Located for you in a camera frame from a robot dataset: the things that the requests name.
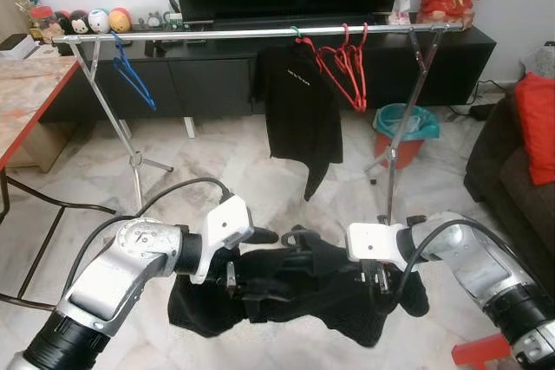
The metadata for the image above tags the blue clothes hanger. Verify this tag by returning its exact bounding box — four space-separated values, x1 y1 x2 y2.
108 30 159 113

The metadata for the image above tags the red cushion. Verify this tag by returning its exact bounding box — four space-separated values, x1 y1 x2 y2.
513 73 555 186

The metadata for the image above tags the black white round toy head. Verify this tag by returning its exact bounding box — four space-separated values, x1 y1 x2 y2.
69 10 91 35

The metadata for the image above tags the red plastic stool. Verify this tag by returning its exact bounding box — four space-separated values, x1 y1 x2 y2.
451 333 514 370

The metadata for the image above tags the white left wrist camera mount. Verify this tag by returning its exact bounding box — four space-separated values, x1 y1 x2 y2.
189 195 255 286

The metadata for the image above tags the red hanger green hook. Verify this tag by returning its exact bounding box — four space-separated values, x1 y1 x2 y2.
291 25 318 49

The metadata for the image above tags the red bin teal liner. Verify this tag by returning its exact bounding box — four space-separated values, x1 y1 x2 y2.
373 103 441 170

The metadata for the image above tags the silver clothes rack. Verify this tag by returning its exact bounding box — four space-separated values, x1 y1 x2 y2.
52 22 465 224

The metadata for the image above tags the white flat box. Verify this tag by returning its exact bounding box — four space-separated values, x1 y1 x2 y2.
0 34 40 61

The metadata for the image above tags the white tissue pack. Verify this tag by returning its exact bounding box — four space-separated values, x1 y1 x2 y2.
388 0 414 26

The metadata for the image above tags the yellow round toy head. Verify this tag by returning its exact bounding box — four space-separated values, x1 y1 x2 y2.
108 8 133 33

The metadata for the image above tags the black television console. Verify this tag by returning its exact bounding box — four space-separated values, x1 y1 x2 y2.
39 23 497 124

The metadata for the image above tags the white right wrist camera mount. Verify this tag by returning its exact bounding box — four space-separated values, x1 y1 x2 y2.
345 223 407 263

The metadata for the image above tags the dark brown sofa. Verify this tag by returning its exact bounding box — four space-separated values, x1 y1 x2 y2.
464 71 555 258

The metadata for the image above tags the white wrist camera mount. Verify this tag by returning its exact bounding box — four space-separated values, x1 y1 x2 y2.
345 223 407 263
189 195 255 286

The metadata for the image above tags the black t-shirt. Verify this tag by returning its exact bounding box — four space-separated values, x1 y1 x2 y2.
251 41 345 202

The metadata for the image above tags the black clothes hanger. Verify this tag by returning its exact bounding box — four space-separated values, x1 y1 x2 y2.
279 225 322 254

